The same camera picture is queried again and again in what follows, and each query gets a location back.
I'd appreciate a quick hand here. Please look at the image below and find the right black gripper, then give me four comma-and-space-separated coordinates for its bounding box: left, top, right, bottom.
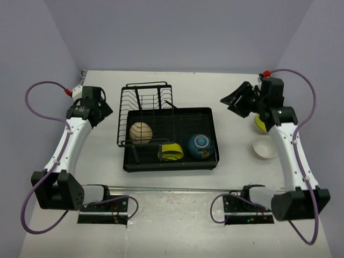
220, 81, 266, 118

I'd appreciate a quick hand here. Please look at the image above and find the yellow green bowl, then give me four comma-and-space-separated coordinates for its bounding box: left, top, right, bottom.
254, 114, 268, 133
157, 143, 184, 161

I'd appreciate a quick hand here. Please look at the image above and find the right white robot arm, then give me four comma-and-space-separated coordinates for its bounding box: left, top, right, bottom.
221, 77, 331, 221

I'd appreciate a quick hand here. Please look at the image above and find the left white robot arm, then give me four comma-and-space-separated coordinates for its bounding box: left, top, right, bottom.
31, 85, 113, 211

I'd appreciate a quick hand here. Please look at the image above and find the wooden bowl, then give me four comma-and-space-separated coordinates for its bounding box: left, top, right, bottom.
129, 122, 153, 144

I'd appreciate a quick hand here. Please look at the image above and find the blue patterned bowl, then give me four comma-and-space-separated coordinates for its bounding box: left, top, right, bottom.
187, 134, 214, 160

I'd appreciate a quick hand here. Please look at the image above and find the black drip tray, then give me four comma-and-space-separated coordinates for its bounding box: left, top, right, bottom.
123, 107, 220, 173

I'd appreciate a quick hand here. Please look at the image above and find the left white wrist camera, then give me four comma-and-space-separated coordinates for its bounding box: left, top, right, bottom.
71, 84, 83, 101

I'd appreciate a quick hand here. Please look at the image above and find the black wire dish rack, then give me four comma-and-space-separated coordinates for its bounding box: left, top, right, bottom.
117, 81, 176, 166

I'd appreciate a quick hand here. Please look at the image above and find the metal rail strip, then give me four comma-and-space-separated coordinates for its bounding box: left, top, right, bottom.
108, 185, 241, 194

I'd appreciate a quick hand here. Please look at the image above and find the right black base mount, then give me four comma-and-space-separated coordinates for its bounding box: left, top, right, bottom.
223, 190, 274, 225

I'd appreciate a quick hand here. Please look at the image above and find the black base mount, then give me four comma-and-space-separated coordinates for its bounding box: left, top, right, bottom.
223, 190, 274, 225
77, 184, 129, 226

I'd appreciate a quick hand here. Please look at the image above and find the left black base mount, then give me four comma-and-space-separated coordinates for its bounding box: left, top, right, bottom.
77, 184, 129, 226

